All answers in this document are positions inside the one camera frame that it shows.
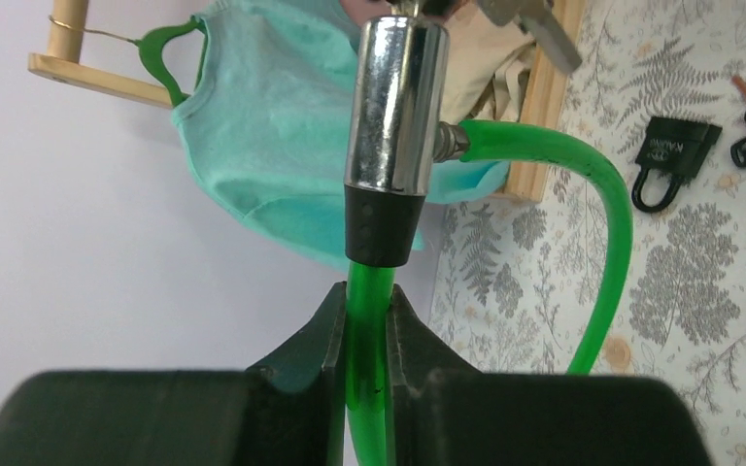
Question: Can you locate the green clothes hanger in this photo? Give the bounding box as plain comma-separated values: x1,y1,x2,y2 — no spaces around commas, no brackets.
134,16,210,110

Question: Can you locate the teal t-shirt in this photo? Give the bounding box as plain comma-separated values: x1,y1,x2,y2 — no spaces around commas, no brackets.
170,0,513,272

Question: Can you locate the beige crumpled cloth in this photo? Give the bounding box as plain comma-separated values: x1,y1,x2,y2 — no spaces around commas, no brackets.
424,1,535,123

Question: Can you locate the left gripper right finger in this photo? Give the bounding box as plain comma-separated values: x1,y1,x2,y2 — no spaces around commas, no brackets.
386,287,711,465

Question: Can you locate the black padlock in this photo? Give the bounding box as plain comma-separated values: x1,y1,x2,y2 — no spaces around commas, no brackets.
631,116,723,214

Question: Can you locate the floral table mat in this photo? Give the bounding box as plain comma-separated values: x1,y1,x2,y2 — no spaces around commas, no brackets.
429,1,746,465

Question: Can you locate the small silver cable-lock key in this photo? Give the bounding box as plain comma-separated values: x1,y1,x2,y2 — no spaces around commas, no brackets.
476,0,583,75

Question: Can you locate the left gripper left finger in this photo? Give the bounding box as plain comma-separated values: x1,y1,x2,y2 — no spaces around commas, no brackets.
0,283,346,465

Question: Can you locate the green cable lock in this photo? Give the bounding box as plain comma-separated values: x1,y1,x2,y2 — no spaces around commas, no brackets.
344,15,632,465

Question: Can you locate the wooden rack pole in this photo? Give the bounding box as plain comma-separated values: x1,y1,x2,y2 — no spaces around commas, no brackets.
27,1,172,109

